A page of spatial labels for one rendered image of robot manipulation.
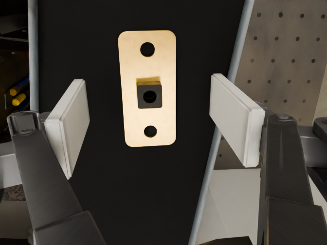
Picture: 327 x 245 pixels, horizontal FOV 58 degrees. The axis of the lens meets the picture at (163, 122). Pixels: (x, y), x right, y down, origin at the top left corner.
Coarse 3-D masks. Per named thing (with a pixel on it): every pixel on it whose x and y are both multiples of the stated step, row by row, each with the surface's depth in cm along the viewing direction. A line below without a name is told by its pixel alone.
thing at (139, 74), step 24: (120, 48) 19; (168, 48) 20; (120, 72) 20; (144, 72) 20; (168, 72) 20; (144, 96) 21; (168, 96) 21; (144, 120) 22; (168, 120) 22; (144, 144) 22; (168, 144) 23
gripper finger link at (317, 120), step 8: (320, 120) 13; (312, 128) 13; (320, 128) 12; (320, 136) 12; (312, 168) 13; (320, 168) 13; (312, 176) 13; (320, 176) 12; (320, 184) 12; (320, 192) 12
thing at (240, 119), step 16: (224, 80) 18; (224, 96) 17; (240, 96) 15; (224, 112) 17; (240, 112) 14; (256, 112) 13; (224, 128) 17; (240, 128) 14; (256, 128) 13; (240, 144) 15; (256, 144) 14; (240, 160) 15; (256, 160) 14
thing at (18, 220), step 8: (0, 208) 33; (8, 208) 33; (16, 208) 33; (24, 208) 33; (0, 216) 33; (8, 216) 33; (16, 216) 34; (24, 216) 34; (0, 224) 34; (8, 224) 34; (16, 224) 34; (24, 224) 34; (0, 232) 34; (8, 232) 34; (16, 232) 34; (24, 232) 34
